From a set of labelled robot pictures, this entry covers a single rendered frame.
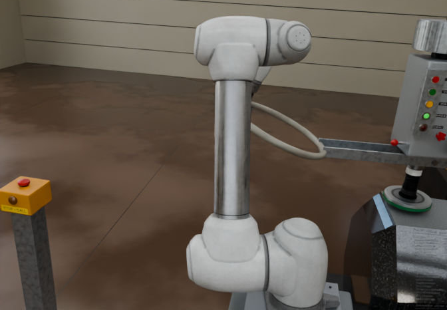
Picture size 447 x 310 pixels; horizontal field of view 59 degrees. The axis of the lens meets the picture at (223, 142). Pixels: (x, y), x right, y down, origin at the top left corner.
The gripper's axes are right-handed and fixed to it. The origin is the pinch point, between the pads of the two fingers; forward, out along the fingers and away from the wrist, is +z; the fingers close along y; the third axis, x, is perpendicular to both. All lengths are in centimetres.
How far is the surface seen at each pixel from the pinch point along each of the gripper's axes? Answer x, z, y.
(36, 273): -40, 64, -56
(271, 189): 141, 90, 126
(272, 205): 113, 91, 117
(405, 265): -48, 13, 84
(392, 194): -17, -4, 86
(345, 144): -4, -15, 57
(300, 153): -24.4, -9.7, 24.2
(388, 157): -19, -20, 69
